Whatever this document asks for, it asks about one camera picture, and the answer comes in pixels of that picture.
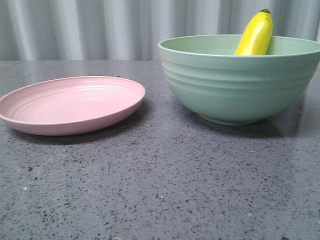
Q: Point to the yellow banana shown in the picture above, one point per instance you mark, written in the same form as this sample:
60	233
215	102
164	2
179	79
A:
257	35

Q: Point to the green ribbed bowl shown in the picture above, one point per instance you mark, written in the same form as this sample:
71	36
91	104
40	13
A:
206	76

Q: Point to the pink plate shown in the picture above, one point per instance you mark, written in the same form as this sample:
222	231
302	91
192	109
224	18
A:
72	105

